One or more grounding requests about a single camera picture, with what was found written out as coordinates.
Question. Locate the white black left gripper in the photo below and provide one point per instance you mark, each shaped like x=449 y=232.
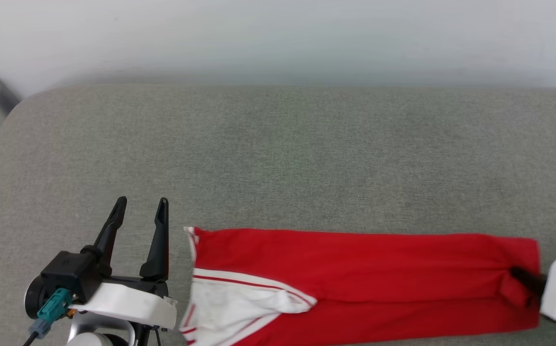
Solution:
x=129 y=302

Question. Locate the red white basketball jersey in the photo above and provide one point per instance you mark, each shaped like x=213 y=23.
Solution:
x=364 y=269

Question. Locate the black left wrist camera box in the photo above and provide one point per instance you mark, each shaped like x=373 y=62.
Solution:
x=71 y=271

